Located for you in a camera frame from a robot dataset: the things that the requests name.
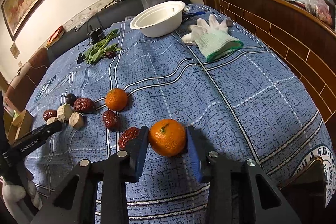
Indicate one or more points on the gloved left hand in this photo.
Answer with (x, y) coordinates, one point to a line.
(14, 194)

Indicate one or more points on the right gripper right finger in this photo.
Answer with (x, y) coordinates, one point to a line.
(198, 148)

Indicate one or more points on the green leafy vegetable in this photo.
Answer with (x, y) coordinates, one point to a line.
(96, 52)

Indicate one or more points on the red jujube date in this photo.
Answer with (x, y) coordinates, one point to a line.
(50, 113)
(129, 134)
(84, 105)
(111, 120)

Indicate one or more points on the blue pen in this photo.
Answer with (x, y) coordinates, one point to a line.
(187, 15)

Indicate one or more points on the dark date near vegetable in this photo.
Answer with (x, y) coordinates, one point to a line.
(110, 54)

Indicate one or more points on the blue plaid tablecloth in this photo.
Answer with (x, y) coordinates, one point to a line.
(249, 104)

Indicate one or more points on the wooden cabinet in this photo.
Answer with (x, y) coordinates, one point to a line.
(302, 41)

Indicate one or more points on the white knit glove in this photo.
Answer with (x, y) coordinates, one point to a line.
(212, 38)

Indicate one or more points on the black leather sofa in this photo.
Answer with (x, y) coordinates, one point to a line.
(105, 18)

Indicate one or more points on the red flat box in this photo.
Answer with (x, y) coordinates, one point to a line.
(55, 36)

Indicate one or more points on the cardboard tray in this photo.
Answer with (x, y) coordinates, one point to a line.
(20, 126)

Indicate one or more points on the white bowl stack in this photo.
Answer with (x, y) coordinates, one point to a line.
(159, 20)

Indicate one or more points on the brown armchair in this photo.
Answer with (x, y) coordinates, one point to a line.
(26, 81)

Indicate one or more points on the large orange mandarin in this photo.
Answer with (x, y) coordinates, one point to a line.
(167, 137)

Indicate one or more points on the small black device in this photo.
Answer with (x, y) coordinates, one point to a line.
(96, 34)

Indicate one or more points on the dark plum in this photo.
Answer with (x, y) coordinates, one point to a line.
(70, 99)

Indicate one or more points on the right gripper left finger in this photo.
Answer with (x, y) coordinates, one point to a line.
(136, 149)

